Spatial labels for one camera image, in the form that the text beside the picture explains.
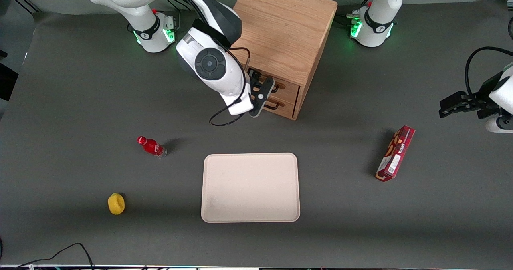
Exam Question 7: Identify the black equipment box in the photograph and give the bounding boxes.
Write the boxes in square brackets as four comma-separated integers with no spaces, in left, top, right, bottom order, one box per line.
[0,50,19,101]

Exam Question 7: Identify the yellow sponge toy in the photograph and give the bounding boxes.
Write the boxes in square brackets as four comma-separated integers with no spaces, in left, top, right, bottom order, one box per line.
[107,193,125,215]

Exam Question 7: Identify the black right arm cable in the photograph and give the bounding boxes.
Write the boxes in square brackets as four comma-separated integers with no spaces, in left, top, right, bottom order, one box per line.
[209,47,253,127]

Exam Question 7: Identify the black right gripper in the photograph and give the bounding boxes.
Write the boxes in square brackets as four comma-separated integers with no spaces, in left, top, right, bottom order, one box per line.
[245,68,279,104]

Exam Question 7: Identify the red tartan shortbread box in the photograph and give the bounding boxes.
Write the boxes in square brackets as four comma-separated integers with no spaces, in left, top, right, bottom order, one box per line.
[375,125,416,182]

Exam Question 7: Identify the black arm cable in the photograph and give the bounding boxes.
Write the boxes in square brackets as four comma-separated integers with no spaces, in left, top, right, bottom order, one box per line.
[209,47,253,127]
[465,46,513,97]

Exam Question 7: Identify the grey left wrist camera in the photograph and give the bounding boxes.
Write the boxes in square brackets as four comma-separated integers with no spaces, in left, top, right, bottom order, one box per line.
[485,116,513,134]

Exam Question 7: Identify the wooden drawer cabinet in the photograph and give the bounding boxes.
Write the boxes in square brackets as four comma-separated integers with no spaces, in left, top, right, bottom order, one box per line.
[230,0,338,121]

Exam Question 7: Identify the black floor cable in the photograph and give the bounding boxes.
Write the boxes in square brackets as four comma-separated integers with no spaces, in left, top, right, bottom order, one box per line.
[14,243,95,270]

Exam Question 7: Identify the small red bottle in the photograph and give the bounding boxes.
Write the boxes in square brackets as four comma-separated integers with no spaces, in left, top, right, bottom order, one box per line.
[137,136,168,157]

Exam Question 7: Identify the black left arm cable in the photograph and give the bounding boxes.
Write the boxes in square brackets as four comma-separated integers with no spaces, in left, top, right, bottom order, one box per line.
[465,46,513,97]

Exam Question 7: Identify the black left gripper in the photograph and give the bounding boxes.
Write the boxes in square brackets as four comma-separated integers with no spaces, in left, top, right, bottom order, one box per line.
[439,72,504,120]

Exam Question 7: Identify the cream rectangular tray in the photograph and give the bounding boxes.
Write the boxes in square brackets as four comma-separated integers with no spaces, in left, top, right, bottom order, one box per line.
[201,153,301,223]

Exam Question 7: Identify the wooden drawer with black handle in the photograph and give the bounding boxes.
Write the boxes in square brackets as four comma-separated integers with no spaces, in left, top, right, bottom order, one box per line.
[248,69,301,103]
[261,96,298,121]

